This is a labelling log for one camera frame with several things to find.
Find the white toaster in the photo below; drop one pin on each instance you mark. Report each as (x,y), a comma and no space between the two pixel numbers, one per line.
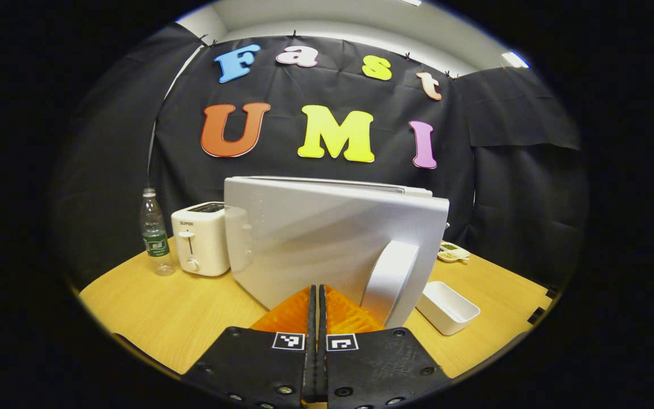
(199,241)

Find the white rectangular tray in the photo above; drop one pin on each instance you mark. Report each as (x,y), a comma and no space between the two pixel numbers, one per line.
(447,307)

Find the divided dish of grains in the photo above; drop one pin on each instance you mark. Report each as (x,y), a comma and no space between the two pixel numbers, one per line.
(453,251)

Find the black backdrop cloth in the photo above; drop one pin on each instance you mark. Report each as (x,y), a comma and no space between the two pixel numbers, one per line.
(503,170)

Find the white microwave oven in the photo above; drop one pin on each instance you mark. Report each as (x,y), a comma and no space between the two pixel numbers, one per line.
(327,238)

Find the small ceiling light panel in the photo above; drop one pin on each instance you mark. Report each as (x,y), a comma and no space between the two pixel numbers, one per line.
(515,59)

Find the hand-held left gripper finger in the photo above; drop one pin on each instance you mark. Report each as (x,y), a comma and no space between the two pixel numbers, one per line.
(322,341)
(310,341)

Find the clear plastic water bottle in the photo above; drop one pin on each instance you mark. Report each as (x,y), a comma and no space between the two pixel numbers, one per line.
(155,238)

